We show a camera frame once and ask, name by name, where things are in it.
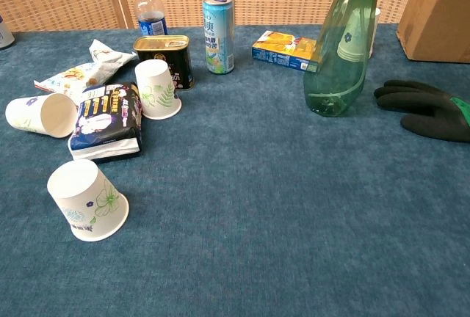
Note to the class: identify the green spray bottle black nozzle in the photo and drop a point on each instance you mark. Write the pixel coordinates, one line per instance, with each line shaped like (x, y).
(338, 86)

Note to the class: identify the cola bottle blue cap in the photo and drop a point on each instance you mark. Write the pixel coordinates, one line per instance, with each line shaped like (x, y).
(150, 12)

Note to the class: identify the open cardboard box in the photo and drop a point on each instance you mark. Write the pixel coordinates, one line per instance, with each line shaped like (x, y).
(433, 23)

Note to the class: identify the white paper cup blue print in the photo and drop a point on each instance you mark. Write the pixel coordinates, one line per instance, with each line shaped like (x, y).
(376, 27)

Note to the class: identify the black and green work glove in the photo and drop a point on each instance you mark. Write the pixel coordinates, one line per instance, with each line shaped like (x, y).
(426, 111)

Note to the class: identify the yellow and blue snack box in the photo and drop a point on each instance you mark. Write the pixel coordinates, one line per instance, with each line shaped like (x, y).
(282, 49)

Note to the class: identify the tall light blue drink can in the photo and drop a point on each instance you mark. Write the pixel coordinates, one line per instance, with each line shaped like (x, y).
(218, 34)

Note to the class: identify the black tin gold lid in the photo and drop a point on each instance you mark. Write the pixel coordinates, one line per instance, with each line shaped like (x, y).
(165, 54)

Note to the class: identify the blue felt table cover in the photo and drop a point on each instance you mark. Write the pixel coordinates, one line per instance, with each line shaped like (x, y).
(257, 203)

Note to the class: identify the white paper cup green leaves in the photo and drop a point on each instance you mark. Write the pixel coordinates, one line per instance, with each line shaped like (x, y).
(156, 89)

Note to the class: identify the dark blue pad package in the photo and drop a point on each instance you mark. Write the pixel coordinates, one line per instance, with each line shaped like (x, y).
(106, 119)

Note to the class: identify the white snack bag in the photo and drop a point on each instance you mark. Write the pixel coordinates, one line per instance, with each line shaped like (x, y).
(81, 73)

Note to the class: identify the white paper cup green flower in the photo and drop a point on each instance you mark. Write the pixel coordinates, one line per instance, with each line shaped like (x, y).
(86, 203)

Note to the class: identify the white paper cup blue flower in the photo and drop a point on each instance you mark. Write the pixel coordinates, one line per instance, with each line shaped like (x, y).
(25, 113)

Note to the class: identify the blue and white drink can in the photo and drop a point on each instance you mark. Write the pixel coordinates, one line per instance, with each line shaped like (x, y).
(5, 34)

